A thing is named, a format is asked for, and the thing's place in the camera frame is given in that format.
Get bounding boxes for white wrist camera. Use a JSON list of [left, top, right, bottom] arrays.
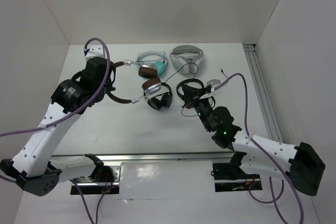
[[84, 45, 106, 61], [199, 79, 221, 99]]

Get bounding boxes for teal cat-ear headphones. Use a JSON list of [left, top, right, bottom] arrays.
[[136, 50, 168, 76]]

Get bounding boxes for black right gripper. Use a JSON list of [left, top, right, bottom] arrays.
[[182, 84, 213, 132]]

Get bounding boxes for black headphones left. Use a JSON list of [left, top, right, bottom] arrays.
[[146, 82, 173, 111]]

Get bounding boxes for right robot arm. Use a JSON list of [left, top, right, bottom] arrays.
[[182, 84, 326, 196]]

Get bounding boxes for black headphones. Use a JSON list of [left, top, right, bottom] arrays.
[[146, 82, 173, 111], [176, 78, 211, 109]]

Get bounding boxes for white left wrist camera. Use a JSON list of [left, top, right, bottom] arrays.
[[84, 45, 106, 61]]

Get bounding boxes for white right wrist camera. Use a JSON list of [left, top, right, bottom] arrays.
[[199, 79, 221, 99]]

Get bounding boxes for aluminium front rail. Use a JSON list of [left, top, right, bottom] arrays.
[[49, 152, 237, 163]]

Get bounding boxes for brown silver headphones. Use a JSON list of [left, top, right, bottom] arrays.
[[107, 60, 162, 104]]

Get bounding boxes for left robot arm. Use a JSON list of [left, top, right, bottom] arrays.
[[1, 57, 115, 197]]

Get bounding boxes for aluminium side rail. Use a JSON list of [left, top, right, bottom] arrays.
[[243, 44, 283, 143]]

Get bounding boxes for black headphones right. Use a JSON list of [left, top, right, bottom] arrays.
[[176, 78, 211, 109]]

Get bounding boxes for thin black headphone cable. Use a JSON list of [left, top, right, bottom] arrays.
[[165, 63, 227, 118]]

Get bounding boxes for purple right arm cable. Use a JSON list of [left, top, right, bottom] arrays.
[[215, 73, 305, 224]]

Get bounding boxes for white grey gaming headset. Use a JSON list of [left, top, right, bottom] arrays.
[[170, 45, 204, 74]]

